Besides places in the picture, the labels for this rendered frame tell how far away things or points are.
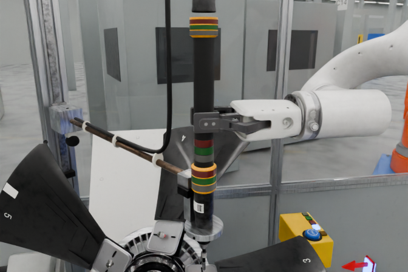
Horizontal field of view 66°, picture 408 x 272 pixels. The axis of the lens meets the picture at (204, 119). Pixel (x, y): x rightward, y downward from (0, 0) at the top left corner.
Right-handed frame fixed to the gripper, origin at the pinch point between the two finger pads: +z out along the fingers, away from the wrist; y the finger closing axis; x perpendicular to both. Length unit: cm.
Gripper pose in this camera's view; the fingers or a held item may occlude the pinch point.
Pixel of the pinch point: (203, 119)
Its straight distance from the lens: 51.4
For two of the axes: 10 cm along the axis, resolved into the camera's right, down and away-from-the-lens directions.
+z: -9.9, 0.4, -1.5
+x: 0.0, -9.7, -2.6
